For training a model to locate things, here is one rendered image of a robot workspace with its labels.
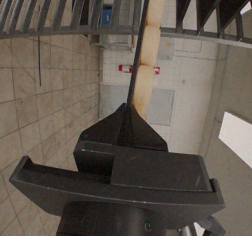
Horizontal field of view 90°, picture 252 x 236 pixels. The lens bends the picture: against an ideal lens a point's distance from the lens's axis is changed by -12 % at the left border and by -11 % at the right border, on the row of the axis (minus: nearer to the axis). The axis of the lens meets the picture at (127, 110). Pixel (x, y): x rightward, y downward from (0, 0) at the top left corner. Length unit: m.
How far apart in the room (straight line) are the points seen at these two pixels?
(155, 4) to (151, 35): 0.05
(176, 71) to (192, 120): 1.40
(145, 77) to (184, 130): 4.09
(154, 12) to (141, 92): 0.11
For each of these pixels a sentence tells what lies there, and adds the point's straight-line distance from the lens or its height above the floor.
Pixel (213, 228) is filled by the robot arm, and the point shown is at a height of 1.53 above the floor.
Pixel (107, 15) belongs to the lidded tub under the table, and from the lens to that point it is 3.48.
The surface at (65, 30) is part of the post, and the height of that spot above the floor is 0.82.
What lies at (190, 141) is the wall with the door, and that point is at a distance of 4.44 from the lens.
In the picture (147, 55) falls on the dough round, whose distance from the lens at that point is 0.18.
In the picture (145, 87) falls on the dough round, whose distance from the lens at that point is 0.16.
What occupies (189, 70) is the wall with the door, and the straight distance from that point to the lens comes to 3.97.
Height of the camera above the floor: 1.19
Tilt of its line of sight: 6 degrees down
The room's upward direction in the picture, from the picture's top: 95 degrees clockwise
